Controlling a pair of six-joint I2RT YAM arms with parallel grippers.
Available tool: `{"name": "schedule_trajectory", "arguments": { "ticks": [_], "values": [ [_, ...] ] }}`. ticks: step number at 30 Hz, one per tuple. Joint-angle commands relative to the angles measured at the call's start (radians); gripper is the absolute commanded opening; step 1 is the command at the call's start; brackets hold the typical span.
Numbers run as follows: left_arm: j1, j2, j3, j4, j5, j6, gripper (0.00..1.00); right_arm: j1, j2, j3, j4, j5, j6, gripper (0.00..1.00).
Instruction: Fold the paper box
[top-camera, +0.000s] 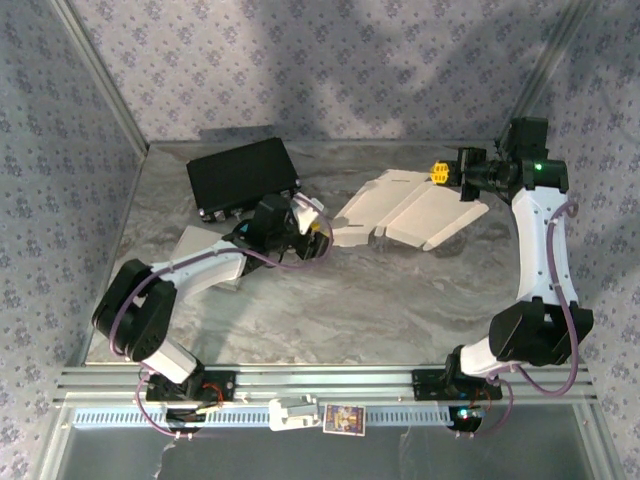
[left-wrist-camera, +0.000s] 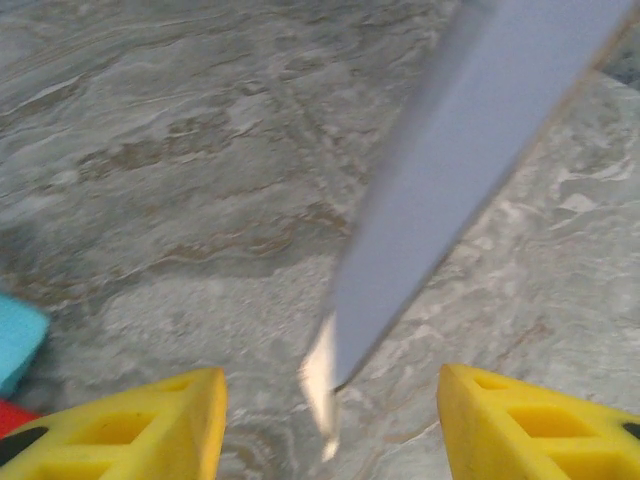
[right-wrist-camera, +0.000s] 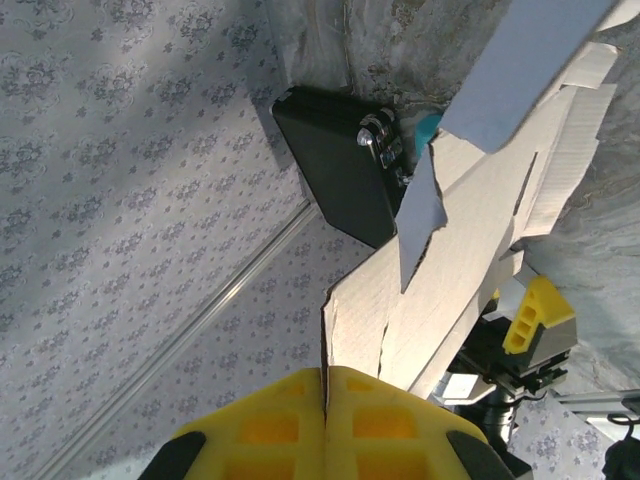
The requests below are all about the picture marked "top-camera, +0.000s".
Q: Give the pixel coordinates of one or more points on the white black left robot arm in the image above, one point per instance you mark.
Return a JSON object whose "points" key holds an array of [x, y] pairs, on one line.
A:
{"points": [[210, 265]]}

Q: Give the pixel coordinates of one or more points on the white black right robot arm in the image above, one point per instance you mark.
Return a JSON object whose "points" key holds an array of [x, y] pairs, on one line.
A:
{"points": [[542, 240]]}

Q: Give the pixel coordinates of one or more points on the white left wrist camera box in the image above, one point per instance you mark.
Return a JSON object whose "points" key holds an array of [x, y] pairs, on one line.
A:
{"points": [[302, 215]]}

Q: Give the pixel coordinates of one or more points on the black hard carry case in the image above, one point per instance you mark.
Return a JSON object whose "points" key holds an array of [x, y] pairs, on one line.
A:
{"points": [[235, 175]]}

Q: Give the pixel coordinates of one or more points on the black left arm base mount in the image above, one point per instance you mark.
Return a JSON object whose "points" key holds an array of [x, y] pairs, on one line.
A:
{"points": [[222, 387]]}

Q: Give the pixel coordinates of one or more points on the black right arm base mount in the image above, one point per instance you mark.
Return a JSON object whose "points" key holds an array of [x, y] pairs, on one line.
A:
{"points": [[425, 385]]}

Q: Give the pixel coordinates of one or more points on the teal cylindrical tube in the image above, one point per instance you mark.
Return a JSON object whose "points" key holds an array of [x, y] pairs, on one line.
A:
{"points": [[245, 228]]}

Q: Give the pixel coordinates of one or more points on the white plastic bracket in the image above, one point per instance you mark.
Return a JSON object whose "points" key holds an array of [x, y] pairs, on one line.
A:
{"points": [[285, 415]]}

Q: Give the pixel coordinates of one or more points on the aluminium table side rail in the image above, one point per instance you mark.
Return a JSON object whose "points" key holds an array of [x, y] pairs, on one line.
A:
{"points": [[119, 240]]}

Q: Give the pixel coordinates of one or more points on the white cardboard mailer box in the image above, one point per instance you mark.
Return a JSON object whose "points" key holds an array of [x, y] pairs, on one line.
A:
{"points": [[425, 210], [195, 240]]}

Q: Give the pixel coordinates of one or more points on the aluminium rail beam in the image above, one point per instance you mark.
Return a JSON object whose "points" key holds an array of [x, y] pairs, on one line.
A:
{"points": [[325, 382]]}

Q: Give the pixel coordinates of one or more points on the small picture card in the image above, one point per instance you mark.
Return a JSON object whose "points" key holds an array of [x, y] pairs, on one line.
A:
{"points": [[345, 419]]}

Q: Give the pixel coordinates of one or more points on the aluminium frame post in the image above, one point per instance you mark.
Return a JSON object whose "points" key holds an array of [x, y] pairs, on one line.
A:
{"points": [[545, 75], [102, 75]]}

